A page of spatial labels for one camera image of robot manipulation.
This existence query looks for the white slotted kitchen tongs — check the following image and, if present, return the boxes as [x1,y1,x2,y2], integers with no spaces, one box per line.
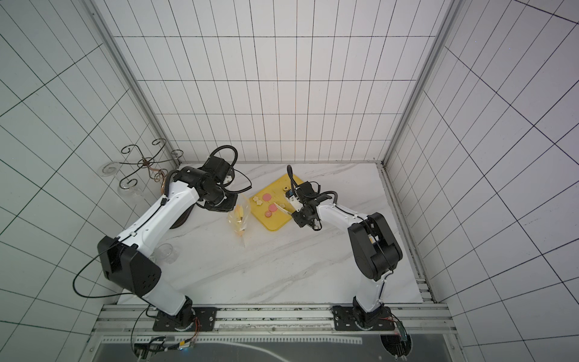
[275,203,296,216]

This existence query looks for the clear resealable zip bag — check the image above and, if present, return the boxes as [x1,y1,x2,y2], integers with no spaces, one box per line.
[228,195,251,247]

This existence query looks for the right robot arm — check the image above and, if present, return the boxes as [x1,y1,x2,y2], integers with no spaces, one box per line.
[286,192,403,331]

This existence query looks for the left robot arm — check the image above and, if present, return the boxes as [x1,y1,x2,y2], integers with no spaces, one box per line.
[97,162,238,330]

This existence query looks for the dark oval rack base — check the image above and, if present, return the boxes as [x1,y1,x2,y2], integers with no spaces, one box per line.
[170,205,194,229]

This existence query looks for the yellow plastic tray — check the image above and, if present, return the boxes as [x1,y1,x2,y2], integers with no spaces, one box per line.
[250,174,296,232]

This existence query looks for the clear glass cup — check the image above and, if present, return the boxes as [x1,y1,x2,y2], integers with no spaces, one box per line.
[152,243,179,265]

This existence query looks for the metal scroll cup rack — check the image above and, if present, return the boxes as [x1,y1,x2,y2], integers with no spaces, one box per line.
[119,138,184,191]

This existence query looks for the clear glass on rack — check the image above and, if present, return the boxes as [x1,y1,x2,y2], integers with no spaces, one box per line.
[98,161,121,177]

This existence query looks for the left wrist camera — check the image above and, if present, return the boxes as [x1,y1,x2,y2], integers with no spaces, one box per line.
[201,145,238,187]

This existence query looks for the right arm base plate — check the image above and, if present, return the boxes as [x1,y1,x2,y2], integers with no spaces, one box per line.
[330,305,396,332]

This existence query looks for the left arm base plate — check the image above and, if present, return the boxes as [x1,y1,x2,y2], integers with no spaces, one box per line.
[152,307,218,332]

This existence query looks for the aluminium mounting rail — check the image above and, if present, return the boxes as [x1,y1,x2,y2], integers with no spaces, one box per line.
[93,303,458,336]

